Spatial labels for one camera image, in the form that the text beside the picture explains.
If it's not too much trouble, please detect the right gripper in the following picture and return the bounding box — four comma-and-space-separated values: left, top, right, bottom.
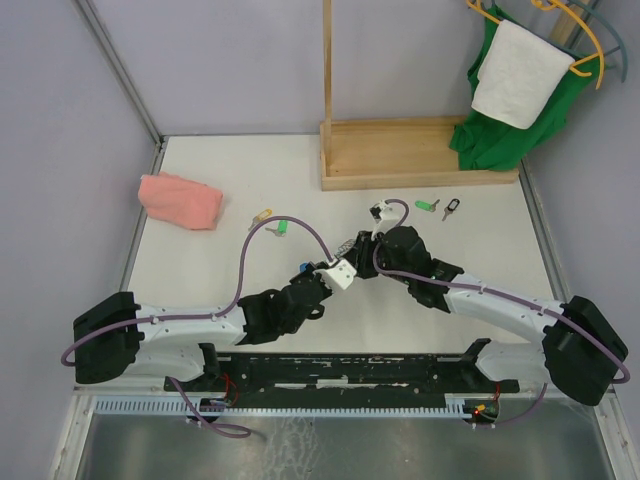
341, 229, 412, 285

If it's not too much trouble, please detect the metal keyring plate with keys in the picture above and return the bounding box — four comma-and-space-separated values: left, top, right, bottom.
297, 238, 359, 274

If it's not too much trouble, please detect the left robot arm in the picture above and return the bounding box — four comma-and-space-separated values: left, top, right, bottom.
61, 262, 332, 390

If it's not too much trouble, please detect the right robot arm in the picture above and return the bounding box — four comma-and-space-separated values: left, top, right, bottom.
339, 226, 630, 406

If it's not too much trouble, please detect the green tag key left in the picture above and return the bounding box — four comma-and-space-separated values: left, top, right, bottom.
264, 219, 288, 237

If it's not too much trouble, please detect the green tag key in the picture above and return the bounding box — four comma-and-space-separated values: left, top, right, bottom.
414, 199, 440, 212
264, 219, 288, 237

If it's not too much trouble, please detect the green tag key right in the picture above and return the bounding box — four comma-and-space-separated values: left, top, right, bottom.
414, 199, 440, 212

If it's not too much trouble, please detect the yellow tag key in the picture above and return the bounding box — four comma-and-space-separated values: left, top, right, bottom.
249, 209, 273, 231

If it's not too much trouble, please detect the wooden rack stand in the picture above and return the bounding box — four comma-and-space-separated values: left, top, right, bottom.
320, 1, 519, 192

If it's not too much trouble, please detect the black tag key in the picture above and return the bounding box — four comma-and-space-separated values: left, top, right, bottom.
442, 198, 460, 221

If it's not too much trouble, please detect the pink folded towel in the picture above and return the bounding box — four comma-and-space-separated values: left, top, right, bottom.
138, 172, 224, 231

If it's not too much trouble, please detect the green cloth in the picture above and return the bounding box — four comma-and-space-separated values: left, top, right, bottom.
450, 5, 600, 171

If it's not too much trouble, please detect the white towel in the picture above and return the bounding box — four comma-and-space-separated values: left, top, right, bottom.
471, 20, 574, 130

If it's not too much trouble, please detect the yellow hanger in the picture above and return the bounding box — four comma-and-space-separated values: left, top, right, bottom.
465, 0, 606, 91

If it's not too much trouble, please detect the grey-green hanger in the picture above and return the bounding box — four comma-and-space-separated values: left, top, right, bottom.
568, 0, 628, 83

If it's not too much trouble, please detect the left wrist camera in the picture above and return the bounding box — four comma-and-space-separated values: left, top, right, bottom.
318, 259, 357, 292

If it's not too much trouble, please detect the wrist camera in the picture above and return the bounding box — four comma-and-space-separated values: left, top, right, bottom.
318, 259, 357, 292
369, 200, 403, 240

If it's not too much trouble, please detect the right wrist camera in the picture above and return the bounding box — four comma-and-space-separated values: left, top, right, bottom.
369, 200, 403, 240

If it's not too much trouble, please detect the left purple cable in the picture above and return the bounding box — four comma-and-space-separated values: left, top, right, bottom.
60, 215, 339, 369

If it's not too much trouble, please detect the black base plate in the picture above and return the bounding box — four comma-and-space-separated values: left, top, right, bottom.
180, 352, 520, 407

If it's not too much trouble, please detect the white cable duct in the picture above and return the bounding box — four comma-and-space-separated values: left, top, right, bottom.
93, 395, 471, 420

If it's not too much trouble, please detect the metal corner frame post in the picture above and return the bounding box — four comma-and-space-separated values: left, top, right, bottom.
72, 0, 163, 145

